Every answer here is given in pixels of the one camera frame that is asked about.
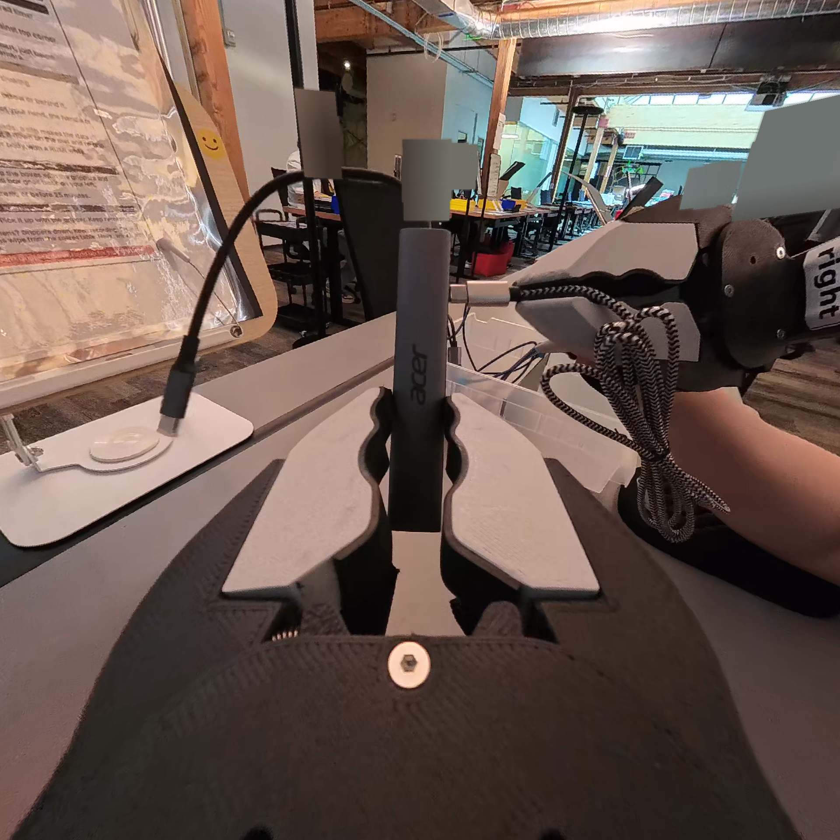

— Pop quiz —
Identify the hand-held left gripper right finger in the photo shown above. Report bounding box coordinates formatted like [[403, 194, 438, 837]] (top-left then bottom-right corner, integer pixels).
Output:
[[441, 392, 601, 598]]

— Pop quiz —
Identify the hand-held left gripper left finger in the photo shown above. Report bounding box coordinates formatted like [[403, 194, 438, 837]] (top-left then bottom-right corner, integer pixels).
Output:
[[222, 386, 398, 598]]

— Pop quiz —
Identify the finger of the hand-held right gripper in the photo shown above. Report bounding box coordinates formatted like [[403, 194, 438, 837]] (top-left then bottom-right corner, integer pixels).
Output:
[[515, 220, 708, 293], [517, 295, 702, 365]]

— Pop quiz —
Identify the black white braided usb-c cable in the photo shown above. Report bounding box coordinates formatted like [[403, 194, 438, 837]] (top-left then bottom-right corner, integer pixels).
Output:
[[448, 281, 731, 546]]

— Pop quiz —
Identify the grey usb hub with cable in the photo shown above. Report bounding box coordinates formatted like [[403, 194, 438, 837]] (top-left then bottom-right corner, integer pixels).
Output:
[[157, 169, 455, 534]]

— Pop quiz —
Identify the person's right forearm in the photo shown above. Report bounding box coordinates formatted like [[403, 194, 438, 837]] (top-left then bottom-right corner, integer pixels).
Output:
[[669, 387, 840, 586]]

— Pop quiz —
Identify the clear plastic bin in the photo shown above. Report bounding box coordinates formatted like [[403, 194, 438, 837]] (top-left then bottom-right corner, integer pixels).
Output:
[[446, 315, 641, 493]]

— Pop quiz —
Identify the black office chair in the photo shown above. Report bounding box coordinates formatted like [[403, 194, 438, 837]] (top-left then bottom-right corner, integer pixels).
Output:
[[336, 167, 404, 324]]

